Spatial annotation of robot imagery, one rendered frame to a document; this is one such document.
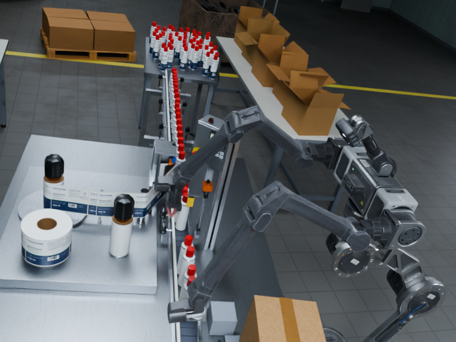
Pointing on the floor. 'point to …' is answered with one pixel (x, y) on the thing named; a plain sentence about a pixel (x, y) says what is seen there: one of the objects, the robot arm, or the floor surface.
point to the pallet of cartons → (87, 34)
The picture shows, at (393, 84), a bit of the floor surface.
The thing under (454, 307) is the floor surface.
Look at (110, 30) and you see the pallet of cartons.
